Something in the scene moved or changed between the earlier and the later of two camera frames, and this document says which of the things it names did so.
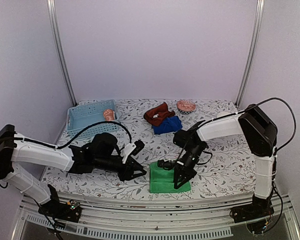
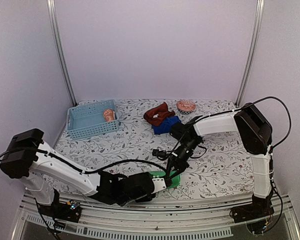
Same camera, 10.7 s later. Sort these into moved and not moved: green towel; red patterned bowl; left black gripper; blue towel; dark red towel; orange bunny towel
Moved: green towel; left black gripper
Not moved: dark red towel; red patterned bowl; blue towel; orange bunny towel
